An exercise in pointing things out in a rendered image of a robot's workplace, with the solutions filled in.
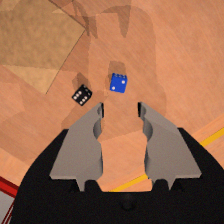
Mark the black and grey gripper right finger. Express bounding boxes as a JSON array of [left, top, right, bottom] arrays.
[[137, 102, 224, 214]]

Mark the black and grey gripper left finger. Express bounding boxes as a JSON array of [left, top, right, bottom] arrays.
[[9, 102, 104, 224]]

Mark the black die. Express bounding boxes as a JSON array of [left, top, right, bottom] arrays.
[[71, 84, 93, 106]]

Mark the blue die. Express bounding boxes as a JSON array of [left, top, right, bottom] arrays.
[[109, 73, 128, 93]]

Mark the tan mat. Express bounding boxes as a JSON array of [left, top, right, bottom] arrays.
[[0, 0, 86, 95]]

